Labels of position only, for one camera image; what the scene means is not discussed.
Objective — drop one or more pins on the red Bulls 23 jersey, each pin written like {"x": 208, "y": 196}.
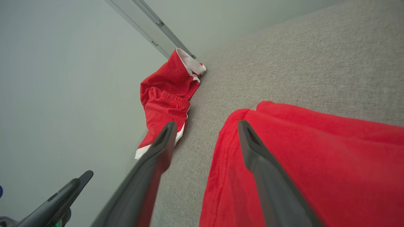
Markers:
{"x": 331, "y": 164}

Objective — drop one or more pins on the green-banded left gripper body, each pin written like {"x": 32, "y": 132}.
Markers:
{"x": 61, "y": 222}

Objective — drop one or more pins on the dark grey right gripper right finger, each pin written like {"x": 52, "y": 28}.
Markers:
{"x": 277, "y": 195}

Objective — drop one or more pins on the grey metal frame post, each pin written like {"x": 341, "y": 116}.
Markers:
{"x": 148, "y": 23}

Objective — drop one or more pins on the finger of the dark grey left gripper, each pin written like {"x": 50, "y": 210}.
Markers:
{"x": 53, "y": 205}
{"x": 86, "y": 179}

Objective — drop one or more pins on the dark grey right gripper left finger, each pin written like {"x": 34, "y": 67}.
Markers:
{"x": 139, "y": 189}

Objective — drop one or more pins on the red shorts with white trim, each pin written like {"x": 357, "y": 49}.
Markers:
{"x": 164, "y": 110}

